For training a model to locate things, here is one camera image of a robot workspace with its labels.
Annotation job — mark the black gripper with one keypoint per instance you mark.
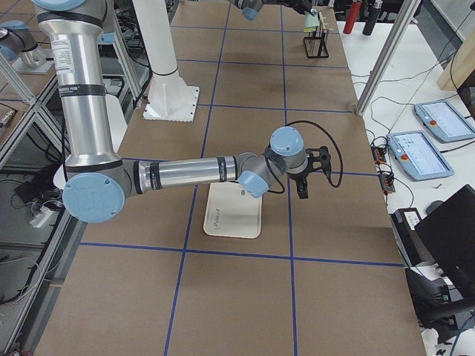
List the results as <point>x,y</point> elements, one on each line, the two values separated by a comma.
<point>299,177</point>
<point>300,4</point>

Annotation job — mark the pale green cup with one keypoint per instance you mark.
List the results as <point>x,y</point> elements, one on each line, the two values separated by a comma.
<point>311,21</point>

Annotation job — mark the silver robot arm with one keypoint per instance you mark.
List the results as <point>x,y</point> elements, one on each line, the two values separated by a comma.
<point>98,180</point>
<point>251,8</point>

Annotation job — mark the cream rabbit tray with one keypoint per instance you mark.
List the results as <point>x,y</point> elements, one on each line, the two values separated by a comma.
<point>232,212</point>

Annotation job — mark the red bottle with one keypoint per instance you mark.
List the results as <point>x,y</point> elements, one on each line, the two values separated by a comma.
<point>352,16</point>

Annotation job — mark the black bottle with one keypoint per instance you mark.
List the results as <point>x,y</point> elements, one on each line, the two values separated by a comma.
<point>374,9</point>

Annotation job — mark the orange black circuit board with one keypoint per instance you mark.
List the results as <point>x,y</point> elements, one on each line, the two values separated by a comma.
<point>379,154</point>

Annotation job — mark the black box with label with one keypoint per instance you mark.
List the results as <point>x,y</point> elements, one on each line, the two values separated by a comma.
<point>413,250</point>

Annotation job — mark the near teach pendant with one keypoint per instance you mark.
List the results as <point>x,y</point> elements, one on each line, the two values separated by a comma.
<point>418,156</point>

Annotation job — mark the teach pendant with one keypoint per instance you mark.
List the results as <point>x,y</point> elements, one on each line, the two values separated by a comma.
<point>418,156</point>
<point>444,121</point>

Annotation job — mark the far teach pendant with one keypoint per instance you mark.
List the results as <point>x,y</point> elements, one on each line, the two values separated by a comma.
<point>444,121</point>

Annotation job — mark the white chair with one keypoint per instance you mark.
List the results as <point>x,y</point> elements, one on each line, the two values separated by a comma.
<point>118,127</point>

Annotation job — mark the black wire cup rack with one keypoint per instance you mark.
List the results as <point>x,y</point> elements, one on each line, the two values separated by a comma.
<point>315,43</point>

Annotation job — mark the aluminium frame post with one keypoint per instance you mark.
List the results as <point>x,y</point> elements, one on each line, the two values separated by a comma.
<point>396,33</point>

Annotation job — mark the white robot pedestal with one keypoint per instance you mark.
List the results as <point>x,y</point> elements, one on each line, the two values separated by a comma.
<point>169,97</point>

